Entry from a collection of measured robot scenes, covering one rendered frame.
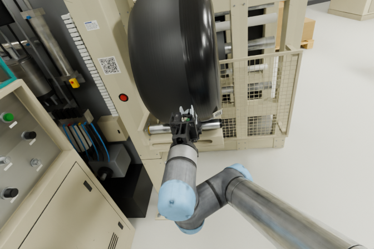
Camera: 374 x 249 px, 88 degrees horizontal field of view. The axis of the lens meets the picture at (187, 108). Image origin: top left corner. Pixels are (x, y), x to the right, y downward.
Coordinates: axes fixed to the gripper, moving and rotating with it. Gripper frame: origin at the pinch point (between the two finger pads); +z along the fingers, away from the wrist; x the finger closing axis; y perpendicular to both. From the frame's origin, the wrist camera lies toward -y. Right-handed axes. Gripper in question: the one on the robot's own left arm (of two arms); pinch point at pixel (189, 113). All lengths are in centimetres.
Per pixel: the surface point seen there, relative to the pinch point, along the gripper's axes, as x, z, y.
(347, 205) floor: -88, 24, -109
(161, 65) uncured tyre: 5.7, 1.3, 18.0
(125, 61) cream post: 26.2, 21.0, 14.4
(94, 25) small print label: 31.6, 18.9, 30.3
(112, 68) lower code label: 31.9, 19.1, 13.1
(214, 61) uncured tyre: -10.4, 4.2, 15.6
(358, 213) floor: -92, 18, -109
